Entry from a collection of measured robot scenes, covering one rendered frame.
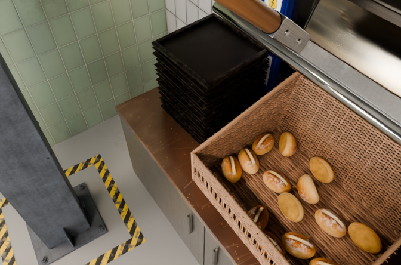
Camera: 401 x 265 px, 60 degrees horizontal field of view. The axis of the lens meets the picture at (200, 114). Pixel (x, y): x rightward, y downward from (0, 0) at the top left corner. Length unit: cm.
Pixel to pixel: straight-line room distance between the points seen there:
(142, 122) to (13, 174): 48
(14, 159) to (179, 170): 55
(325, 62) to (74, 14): 137
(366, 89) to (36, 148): 105
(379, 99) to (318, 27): 67
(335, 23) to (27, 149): 105
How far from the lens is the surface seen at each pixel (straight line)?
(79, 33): 180
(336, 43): 113
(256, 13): 43
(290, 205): 112
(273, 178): 116
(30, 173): 138
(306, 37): 55
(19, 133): 123
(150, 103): 144
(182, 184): 120
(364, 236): 115
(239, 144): 125
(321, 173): 122
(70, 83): 193
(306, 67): 71
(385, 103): 51
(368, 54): 109
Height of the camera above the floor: 161
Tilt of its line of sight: 48 degrees down
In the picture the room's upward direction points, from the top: straight up
